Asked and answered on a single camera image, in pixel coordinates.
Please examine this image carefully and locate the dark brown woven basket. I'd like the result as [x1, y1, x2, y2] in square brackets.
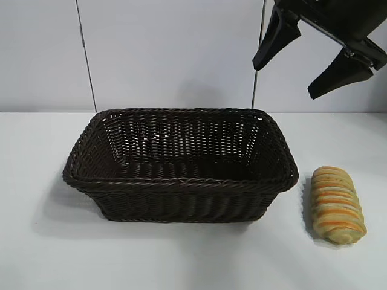
[62, 108, 299, 224]

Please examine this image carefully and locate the long striped bread roll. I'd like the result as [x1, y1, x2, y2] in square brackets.
[303, 165, 368, 245]

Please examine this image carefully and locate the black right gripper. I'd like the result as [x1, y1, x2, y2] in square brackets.
[252, 0, 387, 100]

